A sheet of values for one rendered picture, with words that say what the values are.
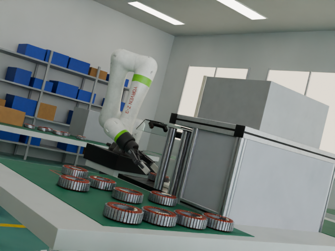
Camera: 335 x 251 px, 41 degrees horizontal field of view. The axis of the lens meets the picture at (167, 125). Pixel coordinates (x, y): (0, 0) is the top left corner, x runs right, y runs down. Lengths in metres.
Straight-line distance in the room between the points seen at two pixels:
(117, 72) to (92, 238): 1.71
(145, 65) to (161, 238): 1.55
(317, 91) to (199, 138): 5.83
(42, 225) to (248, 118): 1.00
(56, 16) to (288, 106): 7.50
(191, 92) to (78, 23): 2.72
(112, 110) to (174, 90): 7.24
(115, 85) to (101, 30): 6.79
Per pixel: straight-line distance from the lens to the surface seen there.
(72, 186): 1.58
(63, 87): 8.51
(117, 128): 2.43
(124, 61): 2.67
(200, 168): 1.82
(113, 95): 2.76
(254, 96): 1.83
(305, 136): 2.03
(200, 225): 1.42
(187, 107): 9.53
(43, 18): 8.96
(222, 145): 1.76
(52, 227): 1.09
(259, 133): 1.75
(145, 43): 10.07
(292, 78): 7.93
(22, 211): 1.25
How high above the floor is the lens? 1.01
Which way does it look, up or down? 1 degrees up
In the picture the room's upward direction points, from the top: 14 degrees clockwise
